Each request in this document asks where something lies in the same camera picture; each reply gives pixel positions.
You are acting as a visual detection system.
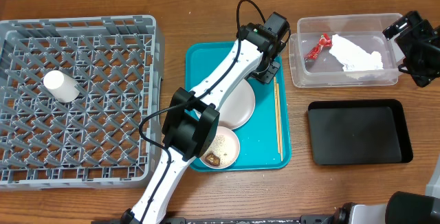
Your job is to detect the red snack wrapper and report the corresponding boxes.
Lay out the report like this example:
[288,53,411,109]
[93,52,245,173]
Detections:
[305,33,333,60]

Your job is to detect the white tissue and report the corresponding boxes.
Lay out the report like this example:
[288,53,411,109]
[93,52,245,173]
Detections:
[329,34,384,71]

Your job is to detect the brown food scrap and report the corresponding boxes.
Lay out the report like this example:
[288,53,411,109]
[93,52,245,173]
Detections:
[205,152,221,167]

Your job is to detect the small white dish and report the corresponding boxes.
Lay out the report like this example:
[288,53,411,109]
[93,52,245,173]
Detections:
[200,126,241,170]

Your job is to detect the white paper cup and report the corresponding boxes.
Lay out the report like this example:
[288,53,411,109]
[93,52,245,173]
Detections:
[43,70,80,103]

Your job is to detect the large white plate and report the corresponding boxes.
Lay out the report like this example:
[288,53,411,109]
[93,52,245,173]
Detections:
[219,80,256,130]

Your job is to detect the clear plastic waste bin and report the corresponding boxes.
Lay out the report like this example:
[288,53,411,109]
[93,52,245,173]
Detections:
[289,13,404,88]

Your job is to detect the teal plastic serving tray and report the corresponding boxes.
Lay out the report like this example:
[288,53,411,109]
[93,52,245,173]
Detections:
[185,42,292,171]

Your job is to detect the black rectangular tray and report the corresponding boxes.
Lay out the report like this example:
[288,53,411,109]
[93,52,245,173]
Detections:
[307,99,414,166]

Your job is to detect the left wooden chopstick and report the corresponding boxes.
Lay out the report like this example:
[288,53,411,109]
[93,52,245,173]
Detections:
[273,76,281,154]

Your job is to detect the wooden chopstick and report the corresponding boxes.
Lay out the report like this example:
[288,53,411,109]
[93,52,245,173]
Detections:
[273,76,281,154]
[276,83,284,161]

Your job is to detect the right wooden chopstick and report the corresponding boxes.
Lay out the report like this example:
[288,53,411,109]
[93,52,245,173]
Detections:
[276,83,284,161]

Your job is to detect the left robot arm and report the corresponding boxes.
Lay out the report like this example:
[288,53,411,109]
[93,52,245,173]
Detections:
[120,12,290,224]

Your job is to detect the grey plastic dishwasher rack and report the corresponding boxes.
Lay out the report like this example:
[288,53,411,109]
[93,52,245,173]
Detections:
[1,15,164,190]

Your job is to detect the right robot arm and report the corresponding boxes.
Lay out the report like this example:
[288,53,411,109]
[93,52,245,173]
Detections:
[379,11,439,224]

